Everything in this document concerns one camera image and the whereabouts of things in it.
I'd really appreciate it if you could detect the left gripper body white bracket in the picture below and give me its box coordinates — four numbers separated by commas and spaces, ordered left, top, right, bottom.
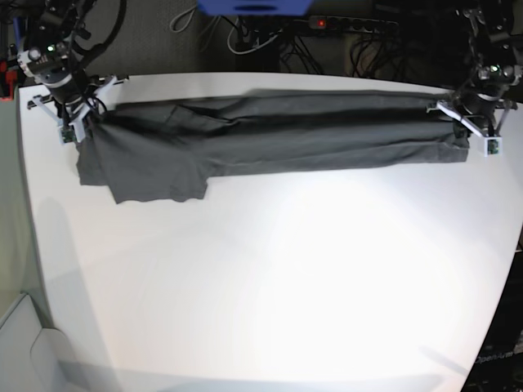
424, 91, 520, 142

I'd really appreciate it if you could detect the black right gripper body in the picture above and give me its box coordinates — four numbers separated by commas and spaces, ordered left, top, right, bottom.
26, 76, 129, 135

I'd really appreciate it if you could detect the dark grey t-shirt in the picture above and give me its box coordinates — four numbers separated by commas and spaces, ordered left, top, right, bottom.
77, 90, 470, 203

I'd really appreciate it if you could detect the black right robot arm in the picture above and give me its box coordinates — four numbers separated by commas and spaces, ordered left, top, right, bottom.
16, 1, 127, 144

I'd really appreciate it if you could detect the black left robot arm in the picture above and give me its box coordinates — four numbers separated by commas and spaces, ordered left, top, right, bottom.
427, 1, 522, 154

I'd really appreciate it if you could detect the red black clamp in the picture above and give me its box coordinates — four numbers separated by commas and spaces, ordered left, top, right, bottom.
0, 59, 18, 101

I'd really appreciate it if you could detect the blue plastic box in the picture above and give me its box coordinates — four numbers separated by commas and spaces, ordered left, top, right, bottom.
197, 0, 313, 16

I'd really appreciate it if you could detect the black power strip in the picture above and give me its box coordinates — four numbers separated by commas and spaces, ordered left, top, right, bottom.
308, 16, 399, 34

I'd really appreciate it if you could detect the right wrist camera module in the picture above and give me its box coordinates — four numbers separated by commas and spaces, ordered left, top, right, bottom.
60, 127, 77, 145

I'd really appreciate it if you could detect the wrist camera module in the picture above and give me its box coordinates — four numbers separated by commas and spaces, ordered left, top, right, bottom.
60, 127, 77, 145
482, 137, 503, 157

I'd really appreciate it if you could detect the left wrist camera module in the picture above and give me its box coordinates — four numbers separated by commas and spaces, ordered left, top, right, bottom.
482, 137, 503, 157

